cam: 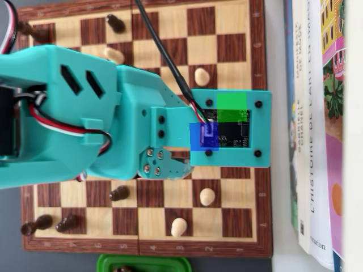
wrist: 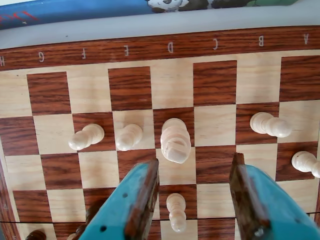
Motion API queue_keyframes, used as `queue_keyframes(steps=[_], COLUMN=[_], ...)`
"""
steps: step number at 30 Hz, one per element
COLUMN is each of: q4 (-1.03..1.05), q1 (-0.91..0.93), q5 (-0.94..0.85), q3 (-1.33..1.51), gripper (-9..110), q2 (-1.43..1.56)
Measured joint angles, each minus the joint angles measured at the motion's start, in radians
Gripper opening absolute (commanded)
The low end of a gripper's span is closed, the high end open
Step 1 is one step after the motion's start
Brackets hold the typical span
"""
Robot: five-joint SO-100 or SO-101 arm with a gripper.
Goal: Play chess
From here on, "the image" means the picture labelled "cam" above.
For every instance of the white Gabrielle Chanel book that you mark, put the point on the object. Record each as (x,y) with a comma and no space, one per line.
(304,184)

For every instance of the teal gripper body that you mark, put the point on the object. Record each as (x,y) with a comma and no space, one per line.
(133,119)

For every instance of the white art history book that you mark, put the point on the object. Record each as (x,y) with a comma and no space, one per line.
(321,170)

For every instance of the dark wooden pawn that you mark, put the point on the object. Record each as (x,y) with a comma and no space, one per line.
(119,193)
(115,24)
(69,223)

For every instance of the thin blue illustrated book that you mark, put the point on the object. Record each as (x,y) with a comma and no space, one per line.
(289,71)

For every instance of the dark captured chess piece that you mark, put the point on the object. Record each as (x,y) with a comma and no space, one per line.
(123,268)

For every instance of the wooden folding chessboard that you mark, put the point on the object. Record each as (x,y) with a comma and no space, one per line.
(170,195)

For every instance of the pale wooden pawn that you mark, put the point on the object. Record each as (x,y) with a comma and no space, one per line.
(207,196)
(202,76)
(114,55)
(179,227)

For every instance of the dark wooden rook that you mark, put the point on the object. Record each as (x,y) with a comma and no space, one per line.
(38,224)
(42,35)

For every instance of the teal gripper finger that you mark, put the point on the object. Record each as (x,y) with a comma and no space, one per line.
(180,102)
(153,165)

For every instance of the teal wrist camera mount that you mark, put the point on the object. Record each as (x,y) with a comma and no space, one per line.
(261,130)

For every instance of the green plastic container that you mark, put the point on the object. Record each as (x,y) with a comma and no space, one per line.
(170,263)

